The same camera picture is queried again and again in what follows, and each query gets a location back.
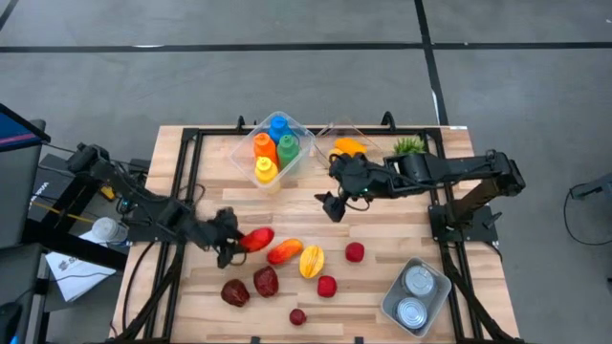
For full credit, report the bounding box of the black stand with white lettering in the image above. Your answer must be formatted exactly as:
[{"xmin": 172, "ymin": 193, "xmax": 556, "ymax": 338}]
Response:
[{"xmin": 23, "ymin": 152, "xmax": 130, "ymax": 271}]

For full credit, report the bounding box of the shallow clear plastic bin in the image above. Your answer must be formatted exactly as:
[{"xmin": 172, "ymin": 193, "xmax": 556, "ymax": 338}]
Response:
[{"xmin": 315, "ymin": 116, "xmax": 394, "ymax": 192}]

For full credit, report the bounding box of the yellow plastic bottle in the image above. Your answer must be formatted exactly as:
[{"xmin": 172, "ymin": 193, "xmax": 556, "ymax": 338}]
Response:
[{"xmin": 253, "ymin": 156, "xmax": 279, "ymax": 186}]

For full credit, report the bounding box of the small green potted plant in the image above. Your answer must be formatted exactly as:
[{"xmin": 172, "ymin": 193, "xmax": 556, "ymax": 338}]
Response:
[{"xmin": 392, "ymin": 136, "xmax": 427, "ymax": 157}]

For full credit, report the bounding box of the orange plastic bottle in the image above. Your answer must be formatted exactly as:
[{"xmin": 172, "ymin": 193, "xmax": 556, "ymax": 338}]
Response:
[{"xmin": 251, "ymin": 132, "xmax": 278, "ymax": 166}]

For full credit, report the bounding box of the blue plastic bottle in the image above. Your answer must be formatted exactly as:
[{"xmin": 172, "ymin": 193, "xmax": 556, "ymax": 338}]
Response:
[{"xmin": 268, "ymin": 116, "xmax": 294, "ymax": 144}]

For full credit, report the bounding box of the red elongated toy fruit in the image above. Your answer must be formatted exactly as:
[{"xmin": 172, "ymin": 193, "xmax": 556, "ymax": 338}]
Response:
[{"xmin": 237, "ymin": 226, "xmax": 276, "ymax": 254}]

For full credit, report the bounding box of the red and yellow toy mango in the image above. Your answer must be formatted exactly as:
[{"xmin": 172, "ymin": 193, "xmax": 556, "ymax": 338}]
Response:
[{"xmin": 266, "ymin": 238, "xmax": 304, "ymax": 266}]

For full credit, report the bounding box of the silver tin can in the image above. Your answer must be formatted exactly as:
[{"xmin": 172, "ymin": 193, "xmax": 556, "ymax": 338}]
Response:
[
  {"xmin": 394, "ymin": 296, "xmax": 428, "ymax": 332},
  {"xmin": 403, "ymin": 264, "xmax": 438, "ymax": 299}
]

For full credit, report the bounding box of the orange-yellow toy mango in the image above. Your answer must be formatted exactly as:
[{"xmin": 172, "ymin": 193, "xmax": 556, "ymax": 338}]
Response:
[{"xmin": 333, "ymin": 137, "xmax": 368, "ymax": 158}]

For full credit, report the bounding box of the green plastic bottle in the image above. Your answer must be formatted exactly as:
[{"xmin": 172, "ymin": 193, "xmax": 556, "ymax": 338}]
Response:
[{"xmin": 276, "ymin": 134, "xmax": 301, "ymax": 169}]

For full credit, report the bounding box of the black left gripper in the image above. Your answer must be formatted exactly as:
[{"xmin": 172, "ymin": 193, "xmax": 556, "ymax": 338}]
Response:
[{"xmin": 190, "ymin": 207, "xmax": 248, "ymax": 269}]

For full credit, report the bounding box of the dark red toy fruit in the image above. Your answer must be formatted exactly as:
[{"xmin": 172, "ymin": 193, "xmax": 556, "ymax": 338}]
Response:
[
  {"xmin": 252, "ymin": 265, "xmax": 280, "ymax": 299},
  {"xmin": 220, "ymin": 278, "xmax": 251, "ymax": 308}
]

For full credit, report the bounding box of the clear plastic water bottle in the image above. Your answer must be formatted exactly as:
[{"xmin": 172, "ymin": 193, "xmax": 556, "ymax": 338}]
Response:
[{"xmin": 90, "ymin": 216, "xmax": 130, "ymax": 245}]

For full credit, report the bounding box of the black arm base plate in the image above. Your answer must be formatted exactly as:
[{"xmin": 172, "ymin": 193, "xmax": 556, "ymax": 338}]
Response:
[
  {"xmin": 428, "ymin": 204, "xmax": 499, "ymax": 244},
  {"xmin": 126, "ymin": 209, "xmax": 197, "ymax": 244}
]

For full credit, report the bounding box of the yellow toy starfruit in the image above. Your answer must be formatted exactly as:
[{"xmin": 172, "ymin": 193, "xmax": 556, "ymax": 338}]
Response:
[{"xmin": 298, "ymin": 244, "xmax": 326, "ymax": 280}]

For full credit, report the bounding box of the grey rectangular tray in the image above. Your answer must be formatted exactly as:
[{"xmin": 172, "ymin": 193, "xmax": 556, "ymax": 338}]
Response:
[{"xmin": 381, "ymin": 256, "xmax": 453, "ymax": 339}]

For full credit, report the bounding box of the blue computer screen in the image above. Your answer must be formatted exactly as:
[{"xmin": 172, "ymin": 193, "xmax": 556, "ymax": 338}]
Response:
[{"xmin": 0, "ymin": 102, "xmax": 52, "ymax": 154}]

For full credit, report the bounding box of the black aluminium table frame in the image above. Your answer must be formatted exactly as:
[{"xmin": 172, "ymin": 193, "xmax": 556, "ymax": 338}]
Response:
[{"xmin": 112, "ymin": 111, "xmax": 525, "ymax": 344}]

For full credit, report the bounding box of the red toy apple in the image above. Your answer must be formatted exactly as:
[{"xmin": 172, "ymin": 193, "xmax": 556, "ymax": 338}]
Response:
[
  {"xmin": 344, "ymin": 241, "xmax": 366, "ymax": 264},
  {"xmin": 317, "ymin": 274, "xmax": 339, "ymax": 299}
]

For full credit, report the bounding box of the black floor cable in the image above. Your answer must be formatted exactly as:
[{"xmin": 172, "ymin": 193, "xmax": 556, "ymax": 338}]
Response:
[{"xmin": 562, "ymin": 183, "xmax": 612, "ymax": 247}]

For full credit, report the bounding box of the white paper sheet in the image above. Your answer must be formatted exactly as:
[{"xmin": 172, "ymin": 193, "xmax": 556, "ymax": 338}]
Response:
[{"xmin": 45, "ymin": 230, "xmax": 119, "ymax": 304}]

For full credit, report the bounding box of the deep clear plastic bin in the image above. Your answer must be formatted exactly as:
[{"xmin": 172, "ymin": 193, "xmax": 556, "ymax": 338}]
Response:
[{"xmin": 229, "ymin": 111, "xmax": 317, "ymax": 195}]

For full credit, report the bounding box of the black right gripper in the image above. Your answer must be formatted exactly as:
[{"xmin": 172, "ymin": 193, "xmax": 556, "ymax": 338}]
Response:
[{"xmin": 314, "ymin": 153, "xmax": 388, "ymax": 224}]

